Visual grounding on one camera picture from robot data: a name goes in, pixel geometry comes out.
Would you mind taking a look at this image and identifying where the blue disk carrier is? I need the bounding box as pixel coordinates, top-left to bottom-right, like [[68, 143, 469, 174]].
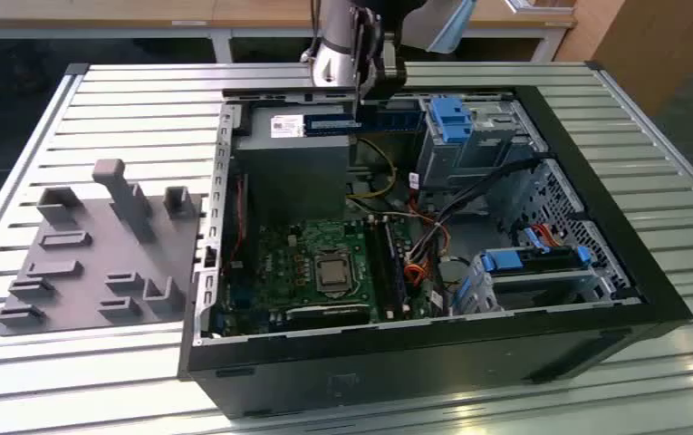
[[428, 96, 475, 144], [477, 245, 594, 276]]

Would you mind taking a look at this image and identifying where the white label sticker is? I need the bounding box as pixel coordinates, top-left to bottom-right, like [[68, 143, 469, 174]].
[[268, 114, 307, 139]]

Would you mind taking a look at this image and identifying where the black open PC case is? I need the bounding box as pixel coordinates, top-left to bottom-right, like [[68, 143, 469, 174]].
[[175, 83, 693, 421]]

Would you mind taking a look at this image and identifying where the round grey speaker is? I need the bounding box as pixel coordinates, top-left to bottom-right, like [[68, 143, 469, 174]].
[[438, 256, 475, 284]]

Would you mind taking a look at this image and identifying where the black graphics card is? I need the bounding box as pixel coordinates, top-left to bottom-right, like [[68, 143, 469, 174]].
[[283, 302, 372, 328]]

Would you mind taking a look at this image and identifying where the wooden desk white frame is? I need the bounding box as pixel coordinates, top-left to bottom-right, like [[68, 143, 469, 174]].
[[0, 0, 578, 63]]

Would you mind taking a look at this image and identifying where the pale blue teach pendant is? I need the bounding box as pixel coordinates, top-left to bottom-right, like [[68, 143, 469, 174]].
[[426, 0, 479, 53]]

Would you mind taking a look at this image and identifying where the wooden cabinet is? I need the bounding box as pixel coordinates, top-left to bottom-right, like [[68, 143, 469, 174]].
[[554, 0, 693, 117]]

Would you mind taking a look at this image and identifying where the silver CPU in socket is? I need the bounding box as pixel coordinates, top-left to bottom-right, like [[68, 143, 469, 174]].
[[314, 256, 354, 294]]

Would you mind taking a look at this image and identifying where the metal drive cage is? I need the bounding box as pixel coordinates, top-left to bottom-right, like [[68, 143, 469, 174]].
[[415, 96, 550, 193]]

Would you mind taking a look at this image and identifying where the black cable bundle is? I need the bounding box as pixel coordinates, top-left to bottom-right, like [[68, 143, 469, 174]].
[[416, 155, 551, 228]]

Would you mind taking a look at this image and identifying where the red data cable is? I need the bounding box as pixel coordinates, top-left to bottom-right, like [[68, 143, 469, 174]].
[[526, 222, 567, 249]]

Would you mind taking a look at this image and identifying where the metal disk bay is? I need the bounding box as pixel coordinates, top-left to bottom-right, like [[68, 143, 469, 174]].
[[448, 253, 625, 318]]

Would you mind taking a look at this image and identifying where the red wire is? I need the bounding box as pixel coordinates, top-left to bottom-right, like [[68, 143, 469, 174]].
[[227, 175, 250, 260]]

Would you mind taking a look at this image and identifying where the orange wire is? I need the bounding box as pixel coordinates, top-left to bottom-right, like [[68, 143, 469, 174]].
[[404, 264, 439, 287]]

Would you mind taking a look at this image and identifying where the grey power supply box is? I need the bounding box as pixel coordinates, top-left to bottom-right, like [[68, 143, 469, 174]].
[[232, 103, 354, 223]]

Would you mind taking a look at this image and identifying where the green motherboard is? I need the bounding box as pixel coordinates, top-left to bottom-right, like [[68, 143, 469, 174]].
[[218, 216, 444, 337]]

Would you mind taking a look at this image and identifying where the grey parts rack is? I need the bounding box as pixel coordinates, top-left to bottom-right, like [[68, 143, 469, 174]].
[[0, 158, 210, 337]]

